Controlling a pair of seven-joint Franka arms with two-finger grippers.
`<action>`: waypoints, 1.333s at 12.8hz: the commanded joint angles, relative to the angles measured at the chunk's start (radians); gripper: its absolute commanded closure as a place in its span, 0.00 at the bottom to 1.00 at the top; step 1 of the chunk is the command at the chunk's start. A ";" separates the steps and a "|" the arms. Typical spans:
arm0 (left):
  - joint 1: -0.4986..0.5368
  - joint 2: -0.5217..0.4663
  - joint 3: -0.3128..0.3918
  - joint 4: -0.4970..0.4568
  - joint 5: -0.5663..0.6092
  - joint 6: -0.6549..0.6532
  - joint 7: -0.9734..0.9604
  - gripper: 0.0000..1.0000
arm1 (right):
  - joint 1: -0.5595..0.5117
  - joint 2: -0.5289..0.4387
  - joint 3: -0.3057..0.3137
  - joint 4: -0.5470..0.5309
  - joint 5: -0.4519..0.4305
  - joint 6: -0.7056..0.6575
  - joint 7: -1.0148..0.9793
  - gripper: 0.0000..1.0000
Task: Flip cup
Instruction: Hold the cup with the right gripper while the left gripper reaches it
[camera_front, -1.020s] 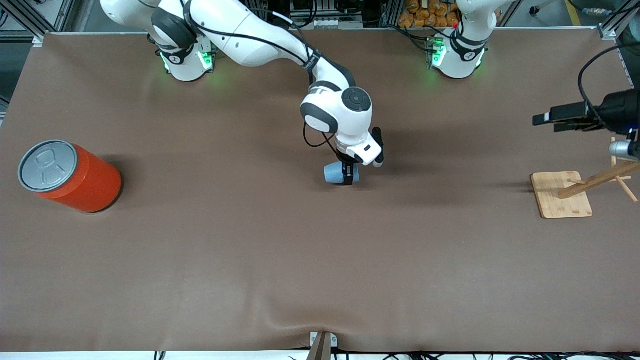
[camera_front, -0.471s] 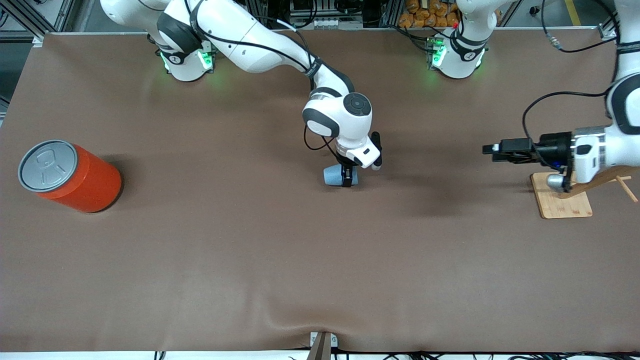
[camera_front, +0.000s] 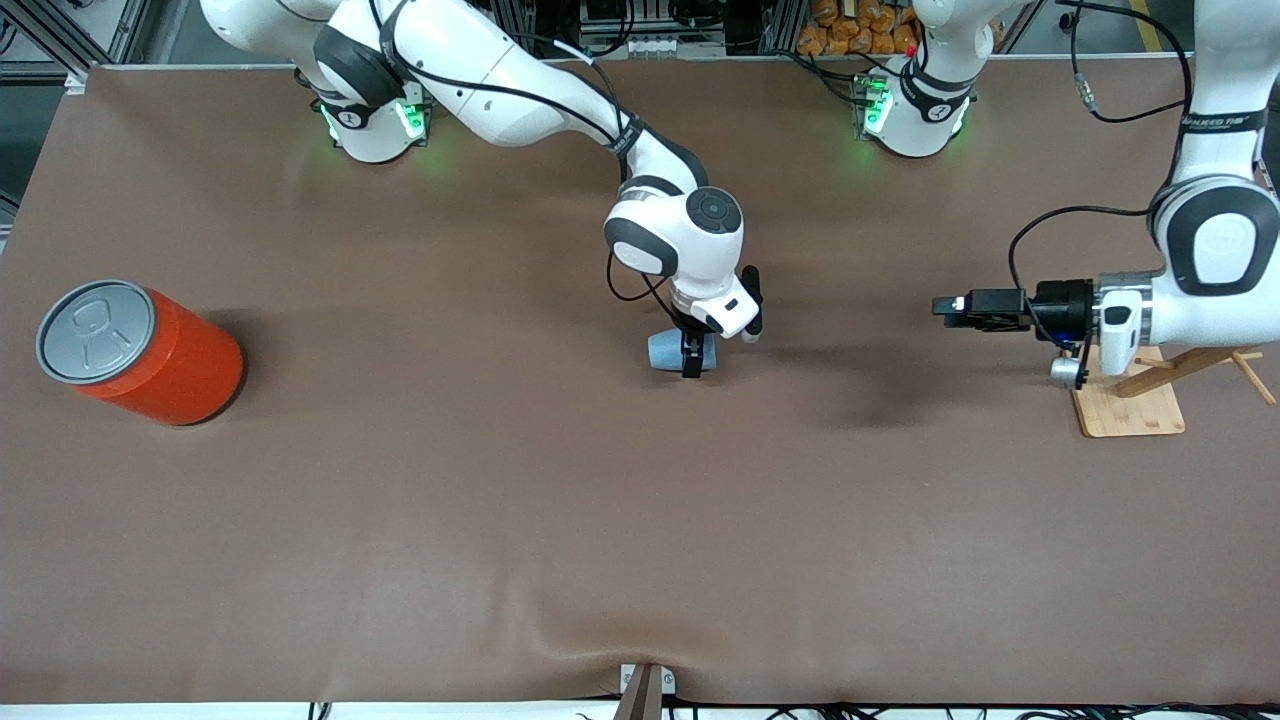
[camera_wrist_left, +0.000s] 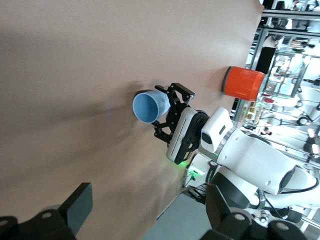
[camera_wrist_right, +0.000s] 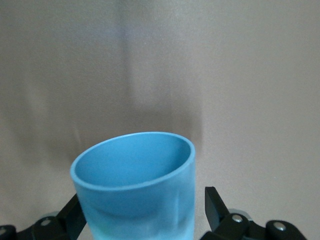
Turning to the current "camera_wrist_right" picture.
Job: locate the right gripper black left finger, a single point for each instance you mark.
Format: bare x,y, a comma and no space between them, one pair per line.
67,222

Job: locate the blue plastic cup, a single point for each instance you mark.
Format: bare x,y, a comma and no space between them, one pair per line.
130,162

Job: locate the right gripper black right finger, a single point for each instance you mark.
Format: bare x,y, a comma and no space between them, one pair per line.
216,212

